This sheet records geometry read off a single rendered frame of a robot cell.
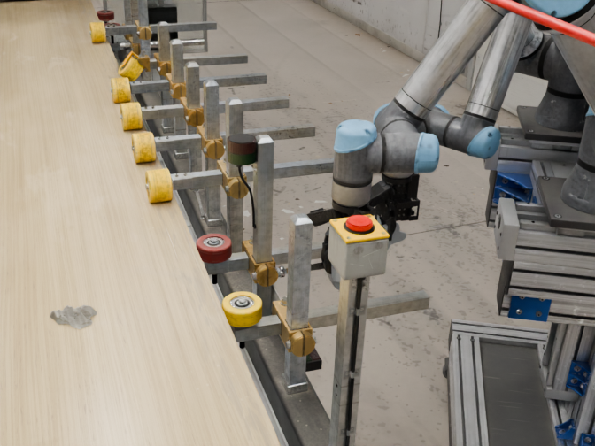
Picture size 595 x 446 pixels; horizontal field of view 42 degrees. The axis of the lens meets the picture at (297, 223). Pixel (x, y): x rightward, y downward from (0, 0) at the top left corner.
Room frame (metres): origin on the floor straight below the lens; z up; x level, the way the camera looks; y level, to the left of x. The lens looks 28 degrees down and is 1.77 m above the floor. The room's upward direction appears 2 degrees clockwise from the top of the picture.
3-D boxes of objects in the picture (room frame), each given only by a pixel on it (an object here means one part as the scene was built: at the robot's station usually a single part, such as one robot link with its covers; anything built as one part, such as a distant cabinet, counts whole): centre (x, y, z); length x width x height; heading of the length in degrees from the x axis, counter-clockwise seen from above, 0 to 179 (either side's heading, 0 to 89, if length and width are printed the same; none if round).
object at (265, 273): (1.52, 0.09, 0.85); 0.14 x 0.06 x 0.05; 19
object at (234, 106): (1.73, 0.16, 0.93); 0.04 x 0.04 x 0.48; 19
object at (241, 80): (2.50, 0.36, 0.95); 0.50 x 0.04 x 0.04; 109
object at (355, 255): (1.02, -0.09, 1.18); 0.07 x 0.07 x 0.08; 19
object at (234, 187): (1.76, 0.17, 0.95); 0.14 x 0.06 x 0.05; 19
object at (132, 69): (2.68, 0.62, 0.93); 0.09 x 0.08 x 0.09; 109
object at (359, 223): (1.02, -0.09, 1.22); 0.04 x 0.04 x 0.02
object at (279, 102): (2.26, 0.28, 0.95); 0.50 x 0.04 x 0.04; 109
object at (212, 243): (1.50, 0.19, 0.85); 0.08 x 0.08 x 0.11
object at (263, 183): (1.50, 0.08, 0.93); 0.04 x 0.04 x 0.48; 19
